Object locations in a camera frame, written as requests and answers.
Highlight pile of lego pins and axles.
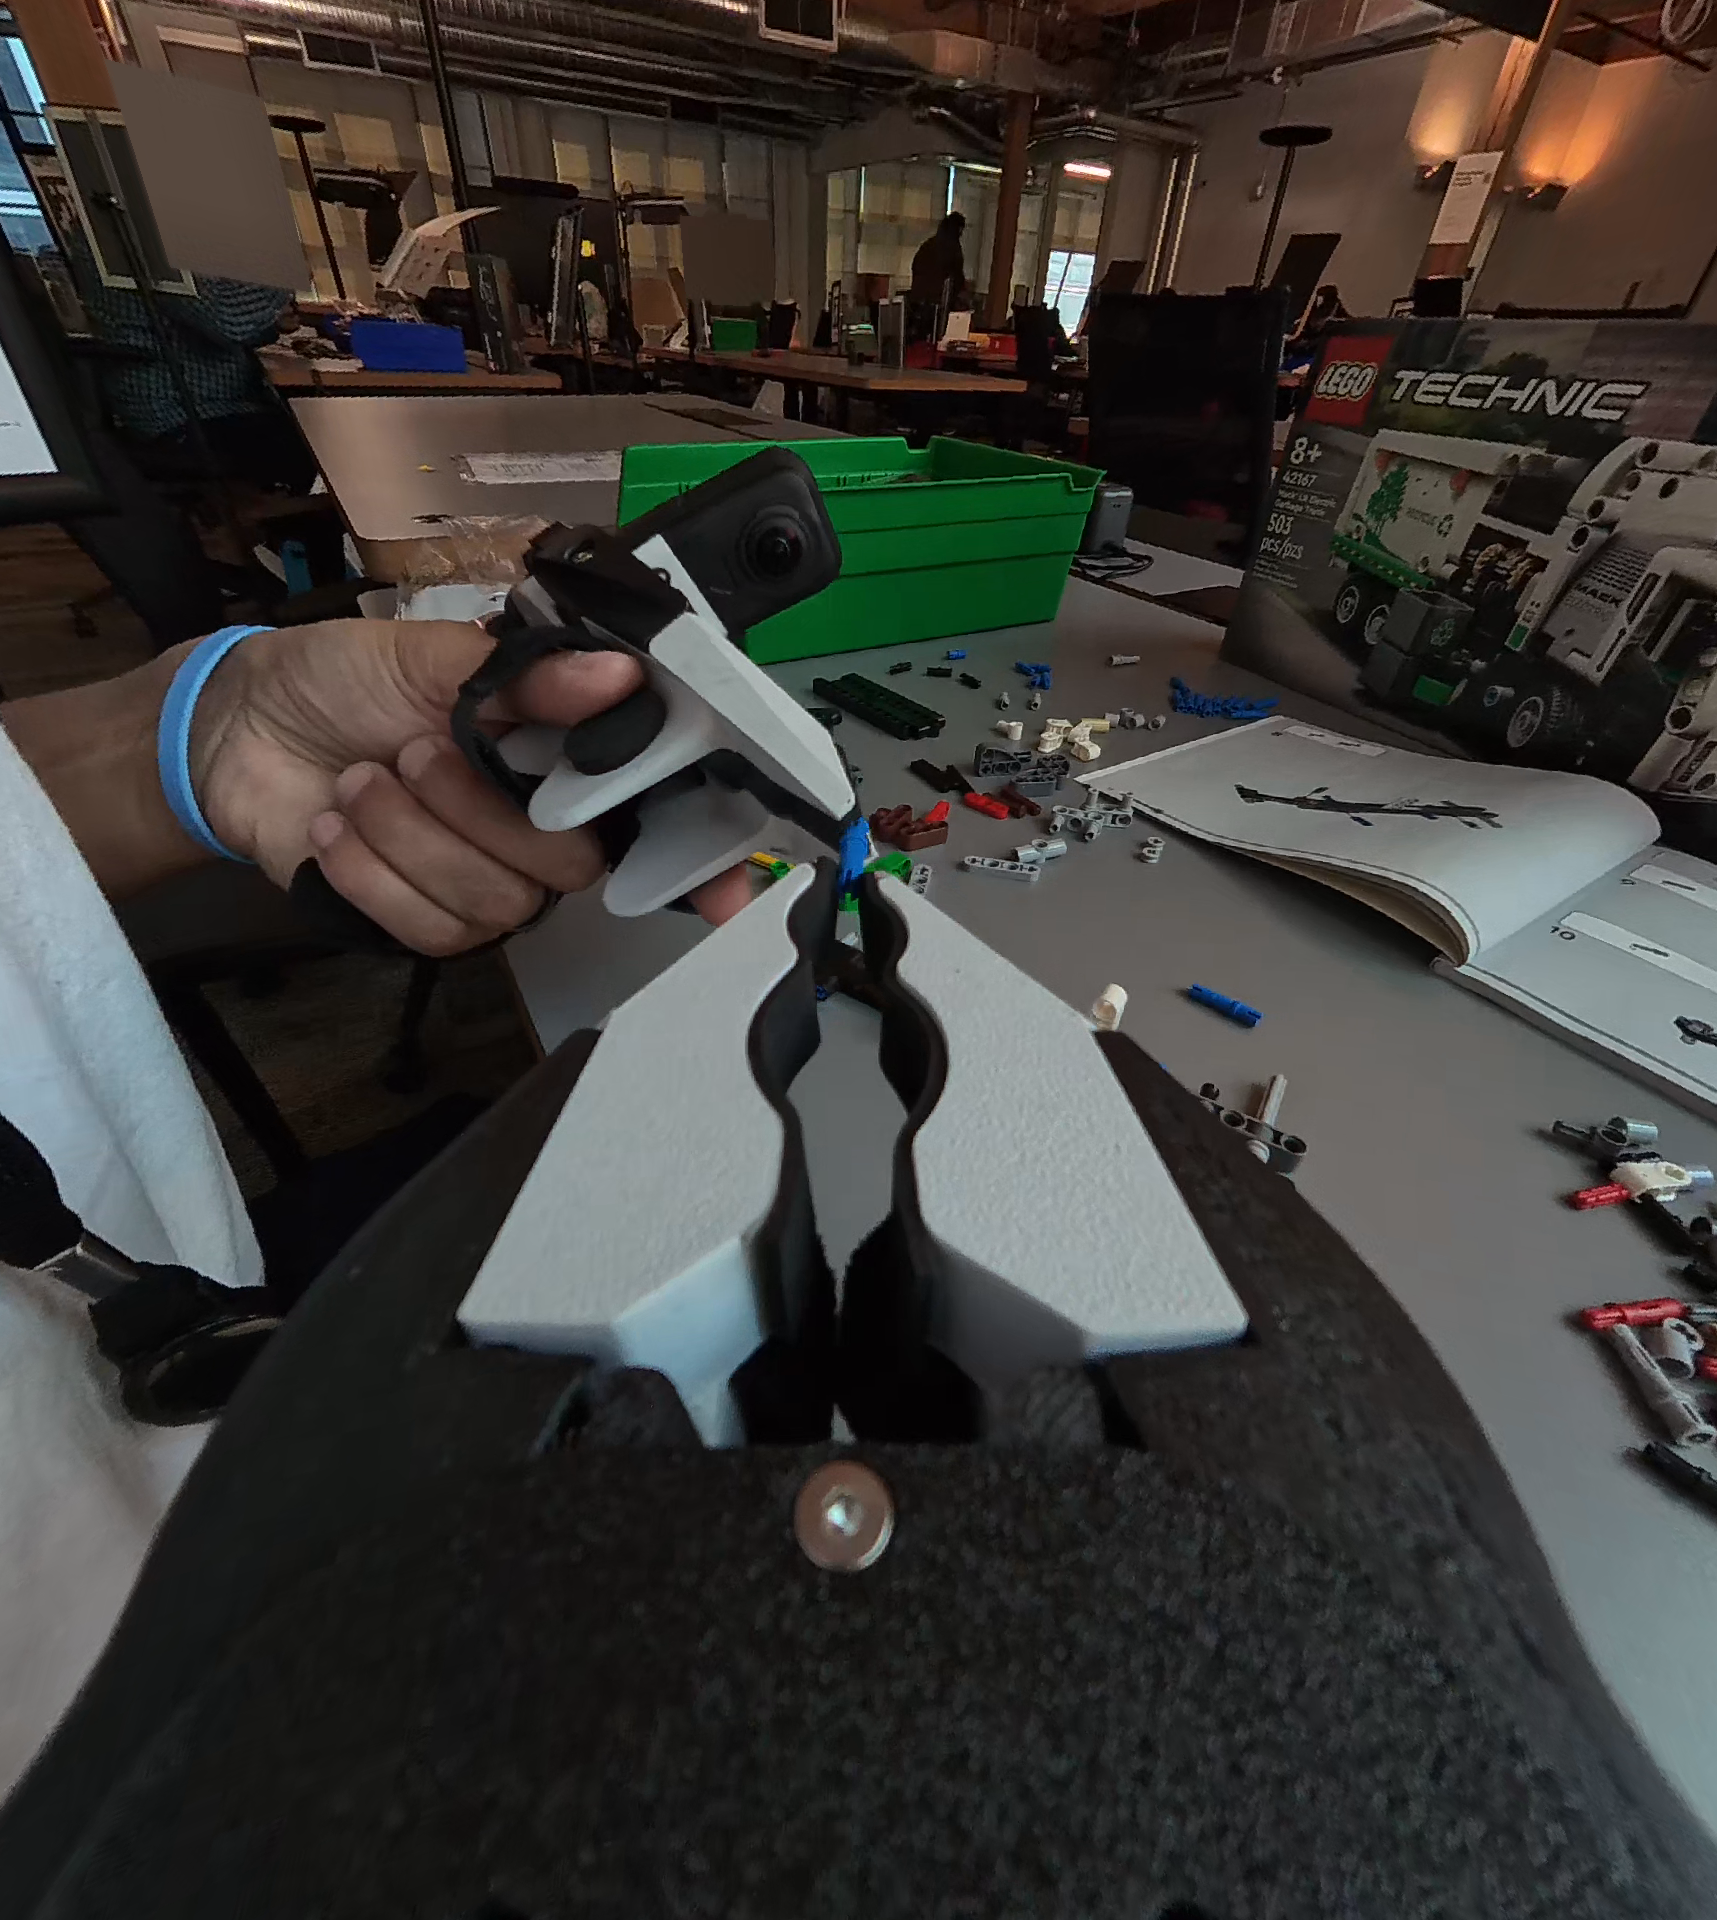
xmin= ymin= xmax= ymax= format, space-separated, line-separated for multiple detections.
xmin=1549 ymin=1114 xmax=1717 ymax=1529

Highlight black partition panel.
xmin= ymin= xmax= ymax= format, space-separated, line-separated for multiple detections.
xmin=1087 ymin=289 xmax=1288 ymax=522

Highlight clear plastic bag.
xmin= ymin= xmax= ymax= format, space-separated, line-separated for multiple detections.
xmin=399 ymin=516 xmax=547 ymax=590

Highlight blue storage bin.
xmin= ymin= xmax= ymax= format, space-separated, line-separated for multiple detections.
xmin=348 ymin=319 xmax=470 ymax=376

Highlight open instruction booklet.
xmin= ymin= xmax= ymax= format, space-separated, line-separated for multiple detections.
xmin=1075 ymin=716 xmax=1717 ymax=1177

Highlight dark grey lego beam assembly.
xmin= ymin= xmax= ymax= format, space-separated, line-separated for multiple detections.
xmin=813 ymin=816 xmax=893 ymax=1011

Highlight black floor lamp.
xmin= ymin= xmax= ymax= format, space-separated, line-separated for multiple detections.
xmin=1254 ymin=124 xmax=1321 ymax=290
xmin=270 ymin=112 xmax=351 ymax=299

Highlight lego set box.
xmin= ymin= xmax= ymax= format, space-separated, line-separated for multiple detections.
xmin=1218 ymin=314 xmax=1717 ymax=843

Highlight grey lego axle connector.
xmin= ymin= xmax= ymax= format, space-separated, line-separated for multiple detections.
xmin=1195 ymin=1073 xmax=1310 ymax=1177

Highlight blue wristband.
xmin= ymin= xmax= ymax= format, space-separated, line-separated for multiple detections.
xmin=156 ymin=624 xmax=277 ymax=867

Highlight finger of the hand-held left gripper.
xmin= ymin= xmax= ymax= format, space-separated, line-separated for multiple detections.
xmin=600 ymin=782 xmax=806 ymax=922
xmin=631 ymin=536 xmax=865 ymax=825

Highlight scattered small lego pieces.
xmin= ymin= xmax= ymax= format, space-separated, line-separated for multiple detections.
xmin=888 ymin=645 xmax=1175 ymax=888

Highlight green plastic bin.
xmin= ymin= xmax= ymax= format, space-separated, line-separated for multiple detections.
xmin=617 ymin=434 xmax=1106 ymax=667

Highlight person's white shirt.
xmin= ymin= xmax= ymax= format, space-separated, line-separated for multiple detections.
xmin=0 ymin=570 xmax=267 ymax=1920

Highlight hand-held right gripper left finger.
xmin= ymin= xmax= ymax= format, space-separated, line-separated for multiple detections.
xmin=456 ymin=862 xmax=842 ymax=1452

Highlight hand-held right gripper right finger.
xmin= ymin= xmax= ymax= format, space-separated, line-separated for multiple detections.
xmin=834 ymin=871 xmax=1253 ymax=1442

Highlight black long lego beam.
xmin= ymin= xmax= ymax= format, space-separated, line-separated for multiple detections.
xmin=811 ymin=673 xmax=947 ymax=738

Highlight black strap with metal rod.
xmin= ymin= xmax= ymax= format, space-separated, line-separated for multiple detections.
xmin=0 ymin=1027 xmax=292 ymax=1430

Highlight wooden work table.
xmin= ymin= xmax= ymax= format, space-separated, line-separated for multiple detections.
xmin=640 ymin=349 xmax=1032 ymax=415

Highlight person's left hand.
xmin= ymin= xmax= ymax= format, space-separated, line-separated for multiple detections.
xmin=192 ymin=614 xmax=643 ymax=954

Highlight person's left forearm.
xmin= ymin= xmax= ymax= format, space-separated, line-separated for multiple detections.
xmin=0 ymin=645 xmax=222 ymax=907

